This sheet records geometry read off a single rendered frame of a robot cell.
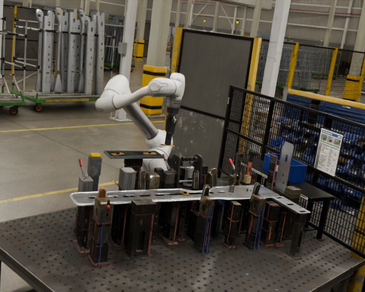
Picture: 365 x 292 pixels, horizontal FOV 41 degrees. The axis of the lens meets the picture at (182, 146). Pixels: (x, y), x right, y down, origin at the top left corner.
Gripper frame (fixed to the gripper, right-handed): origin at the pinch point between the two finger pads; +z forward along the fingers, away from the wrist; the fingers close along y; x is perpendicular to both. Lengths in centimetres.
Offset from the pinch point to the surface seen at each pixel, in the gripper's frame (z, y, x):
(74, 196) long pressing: 35, 16, -58
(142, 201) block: 31, 35, -24
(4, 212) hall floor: 122, -212, -76
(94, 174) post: 29, -11, -41
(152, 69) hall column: -32, -740, 239
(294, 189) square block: 22, 25, 83
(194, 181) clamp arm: 26.3, 1.2, 22.5
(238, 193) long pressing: 29, 16, 48
